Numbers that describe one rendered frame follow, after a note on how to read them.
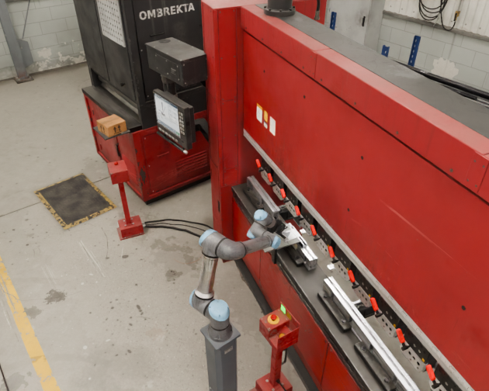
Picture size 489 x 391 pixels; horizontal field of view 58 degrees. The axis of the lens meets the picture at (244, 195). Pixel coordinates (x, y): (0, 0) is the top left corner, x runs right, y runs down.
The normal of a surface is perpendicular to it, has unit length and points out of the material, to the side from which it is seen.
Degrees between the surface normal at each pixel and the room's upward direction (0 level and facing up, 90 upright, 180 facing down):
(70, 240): 0
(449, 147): 90
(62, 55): 90
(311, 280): 0
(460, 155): 90
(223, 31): 90
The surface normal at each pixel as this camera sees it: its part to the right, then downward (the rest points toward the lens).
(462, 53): -0.80, 0.36
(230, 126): 0.39, 0.55
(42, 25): 0.61, 0.47
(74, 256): 0.00, -0.80
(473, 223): -0.92, 0.23
